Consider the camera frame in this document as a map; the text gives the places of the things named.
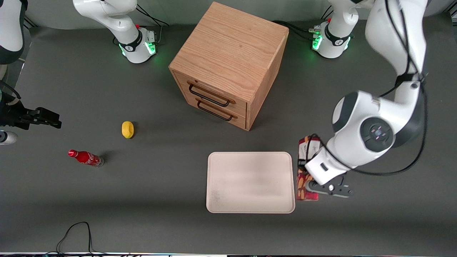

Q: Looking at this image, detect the black left base cable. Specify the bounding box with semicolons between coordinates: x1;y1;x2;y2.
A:
272;8;334;40

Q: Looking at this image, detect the black right base cable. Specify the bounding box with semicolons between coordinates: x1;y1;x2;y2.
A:
136;4;170;44

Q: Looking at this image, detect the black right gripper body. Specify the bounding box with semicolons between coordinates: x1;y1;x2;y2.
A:
0;101;37;130

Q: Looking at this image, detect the black base cable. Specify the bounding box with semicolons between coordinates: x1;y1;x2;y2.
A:
136;4;170;44
272;8;334;40

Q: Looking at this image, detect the black looped table cable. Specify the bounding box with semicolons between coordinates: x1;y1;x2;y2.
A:
45;222;107;256

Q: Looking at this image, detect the red cookie box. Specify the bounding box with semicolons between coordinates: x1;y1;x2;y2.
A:
297;135;320;201

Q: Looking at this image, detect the wooden drawer cabinet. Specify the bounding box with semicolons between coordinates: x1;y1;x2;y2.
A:
169;1;290;131

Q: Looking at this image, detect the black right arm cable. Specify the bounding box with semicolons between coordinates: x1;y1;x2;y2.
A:
0;80;22;100

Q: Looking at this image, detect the red cola bottle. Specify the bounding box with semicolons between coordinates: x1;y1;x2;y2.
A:
68;149;104;167

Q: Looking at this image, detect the yellow lemon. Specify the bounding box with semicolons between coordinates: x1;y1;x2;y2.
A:
121;121;135;139

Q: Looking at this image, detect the cream plastic tray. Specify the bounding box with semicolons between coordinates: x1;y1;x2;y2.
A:
206;152;296;214

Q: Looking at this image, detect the wooden drawer front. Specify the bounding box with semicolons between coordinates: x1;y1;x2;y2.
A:
177;90;247;130
172;71;248;114

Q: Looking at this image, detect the black metal drawer handle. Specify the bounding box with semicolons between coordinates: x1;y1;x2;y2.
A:
188;83;231;107
197;100;234;122

